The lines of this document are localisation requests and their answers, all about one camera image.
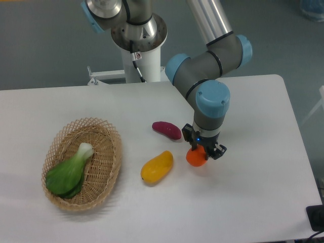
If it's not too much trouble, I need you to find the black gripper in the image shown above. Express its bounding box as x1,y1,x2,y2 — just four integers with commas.
181,124,227,160

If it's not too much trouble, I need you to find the orange fruit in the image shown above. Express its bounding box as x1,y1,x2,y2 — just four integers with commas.
186,145,207,167

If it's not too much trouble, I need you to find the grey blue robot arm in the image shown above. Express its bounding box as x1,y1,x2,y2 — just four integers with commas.
81,1,253,159

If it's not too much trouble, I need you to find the purple sweet potato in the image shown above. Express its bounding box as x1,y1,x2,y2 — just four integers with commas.
152,121,182,140

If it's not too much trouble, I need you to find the yellow mango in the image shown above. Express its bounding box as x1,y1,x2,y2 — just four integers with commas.
140,150,174,184

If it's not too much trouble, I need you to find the woven wicker basket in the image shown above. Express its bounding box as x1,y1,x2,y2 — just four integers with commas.
42,118,122,212

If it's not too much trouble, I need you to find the black device at edge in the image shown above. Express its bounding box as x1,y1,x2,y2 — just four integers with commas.
306,205,323,231

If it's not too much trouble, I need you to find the green bok choy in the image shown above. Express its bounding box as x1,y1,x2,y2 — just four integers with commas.
45,143,94,199

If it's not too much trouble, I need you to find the blue object top right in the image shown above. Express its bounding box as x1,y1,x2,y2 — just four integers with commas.
299,0,323,22

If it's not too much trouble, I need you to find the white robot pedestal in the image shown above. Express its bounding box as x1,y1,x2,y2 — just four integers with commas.
87,15,178,86

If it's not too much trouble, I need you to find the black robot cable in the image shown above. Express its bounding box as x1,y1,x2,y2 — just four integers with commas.
129,39,147,83

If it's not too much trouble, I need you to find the white frame at right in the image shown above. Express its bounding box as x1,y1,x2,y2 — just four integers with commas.
301,86,324,126

